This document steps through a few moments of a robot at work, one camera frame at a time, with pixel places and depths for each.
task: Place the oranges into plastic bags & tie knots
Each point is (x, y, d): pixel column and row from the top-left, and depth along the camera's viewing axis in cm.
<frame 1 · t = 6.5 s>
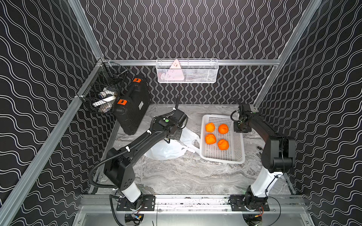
left hand: (173, 131, 82), fingers closed
right hand: (240, 129, 95), fingers open
white printed plastic bag: (167, 151, 81), point 14 cm above the table
white perforated plastic basket: (235, 152, 92), point 3 cm above the table
orange fruit back left: (210, 127, 101), point 6 cm above the table
orange fruit back right: (223, 128, 99), point 7 cm above the table
orange fruit front left: (210, 139, 94), point 7 cm above the table
orange fruit front right: (223, 144, 92), point 7 cm above the table
black hard tool case: (130, 109, 90), point 22 cm above the table

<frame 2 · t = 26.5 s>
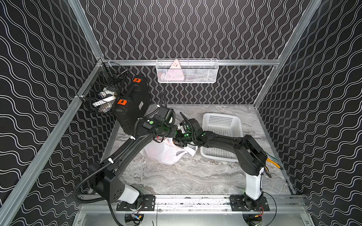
left hand: (174, 129, 78), fingers closed
right hand: (168, 140, 84), fingers open
yellow handled pliers: (273, 162, 90), on the table
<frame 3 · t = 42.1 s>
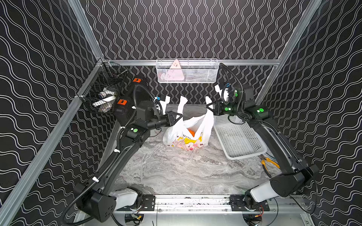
left hand: (182, 113, 66), fingers closed
right hand: (206, 104, 70), fingers closed
white printed plastic bag: (178, 135, 76), point 24 cm above the table
white perforated plastic basket: (237, 141, 100), on the table
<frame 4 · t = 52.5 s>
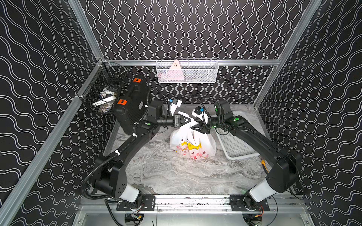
left hand: (190, 118, 71), fingers closed
right hand: (193, 121, 79), fingers open
white printed plastic bag: (191, 143, 76), point 21 cm above the table
